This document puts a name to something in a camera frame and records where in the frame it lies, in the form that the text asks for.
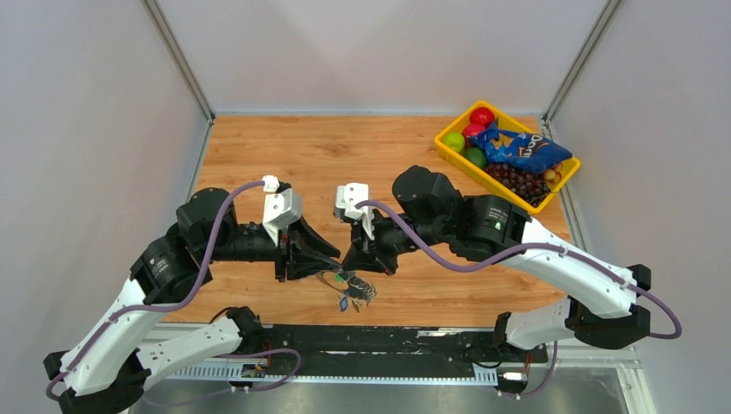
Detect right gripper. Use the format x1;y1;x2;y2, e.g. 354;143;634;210
343;204;450;276

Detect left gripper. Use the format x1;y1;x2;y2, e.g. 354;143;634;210
204;210;343;280

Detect silver keyring holder with rings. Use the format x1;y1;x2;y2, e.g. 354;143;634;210
316;271;377;313

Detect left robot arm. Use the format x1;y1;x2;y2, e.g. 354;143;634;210
44;178;341;413

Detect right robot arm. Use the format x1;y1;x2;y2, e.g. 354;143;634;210
334;166;651;361

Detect lime green ball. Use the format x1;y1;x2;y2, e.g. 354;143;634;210
442;132;465;154

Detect dark green ball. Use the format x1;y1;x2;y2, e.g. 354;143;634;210
464;147;489;170

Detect red ball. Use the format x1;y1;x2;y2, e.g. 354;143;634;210
461;123;486;147
469;107;496;128

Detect bunch of dark grapes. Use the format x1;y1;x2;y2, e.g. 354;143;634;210
484;163;551;207

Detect blue chips bag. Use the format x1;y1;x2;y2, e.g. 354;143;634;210
469;122;573;173

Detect small yellow red fruits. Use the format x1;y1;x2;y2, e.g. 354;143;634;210
542;163;563;185

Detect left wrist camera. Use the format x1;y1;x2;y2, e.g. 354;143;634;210
262;175;303;246

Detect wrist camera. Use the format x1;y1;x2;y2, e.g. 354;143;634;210
334;183;374;241
262;175;303;246

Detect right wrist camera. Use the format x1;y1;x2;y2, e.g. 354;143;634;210
334;183;374;241

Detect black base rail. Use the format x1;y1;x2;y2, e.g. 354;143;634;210
235;324;549;371

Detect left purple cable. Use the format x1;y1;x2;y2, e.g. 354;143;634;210
45;180;266;401

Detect white slotted cable duct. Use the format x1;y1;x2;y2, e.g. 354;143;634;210
168;354;498;386

